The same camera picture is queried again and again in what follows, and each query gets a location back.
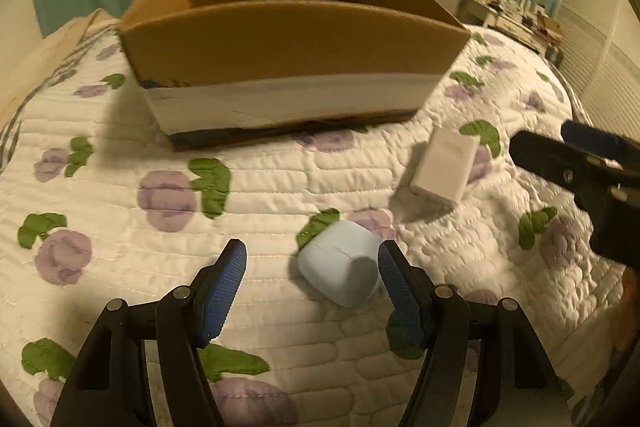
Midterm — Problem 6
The floral quilted bedspread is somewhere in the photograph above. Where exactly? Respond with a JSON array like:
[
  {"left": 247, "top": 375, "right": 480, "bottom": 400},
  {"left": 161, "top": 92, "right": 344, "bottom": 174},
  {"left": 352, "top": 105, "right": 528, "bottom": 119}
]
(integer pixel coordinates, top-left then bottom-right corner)
[{"left": 1, "top": 23, "right": 634, "bottom": 426}]

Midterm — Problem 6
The white charger adapter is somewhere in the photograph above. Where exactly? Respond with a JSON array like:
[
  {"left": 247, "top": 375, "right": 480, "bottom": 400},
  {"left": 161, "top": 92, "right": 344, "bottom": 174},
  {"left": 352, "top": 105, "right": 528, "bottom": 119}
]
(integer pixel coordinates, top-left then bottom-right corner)
[{"left": 409, "top": 127, "right": 480, "bottom": 206}]

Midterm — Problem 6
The beige pillow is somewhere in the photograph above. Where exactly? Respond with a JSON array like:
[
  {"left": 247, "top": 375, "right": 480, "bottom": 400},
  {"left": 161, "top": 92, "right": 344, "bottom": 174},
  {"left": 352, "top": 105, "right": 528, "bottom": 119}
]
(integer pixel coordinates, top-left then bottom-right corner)
[{"left": 0, "top": 9, "right": 119, "bottom": 127}]

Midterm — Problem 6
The light blue earbuds case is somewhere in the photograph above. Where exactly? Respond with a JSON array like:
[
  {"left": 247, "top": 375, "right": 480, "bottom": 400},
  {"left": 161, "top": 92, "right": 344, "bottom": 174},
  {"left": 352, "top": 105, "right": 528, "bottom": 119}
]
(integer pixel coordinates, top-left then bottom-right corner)
[{"left": 297, "top": 220, "right": 382, "bottom": 308}]

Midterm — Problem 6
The brown cardboard box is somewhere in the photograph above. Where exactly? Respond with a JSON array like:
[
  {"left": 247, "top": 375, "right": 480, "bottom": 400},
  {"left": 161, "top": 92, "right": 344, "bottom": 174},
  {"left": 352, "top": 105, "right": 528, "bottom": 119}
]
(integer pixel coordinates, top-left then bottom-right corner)
[{"left": 117, "top": 0, "right": 470, "bottom": 150}]

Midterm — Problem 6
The white dressing table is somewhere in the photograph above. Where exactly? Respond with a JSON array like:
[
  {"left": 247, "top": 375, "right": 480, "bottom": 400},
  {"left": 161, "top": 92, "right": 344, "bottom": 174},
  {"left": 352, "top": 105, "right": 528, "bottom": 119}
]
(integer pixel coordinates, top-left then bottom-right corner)
[{"left": 456, "top": 0, "right": 561, "bottom": 56}]

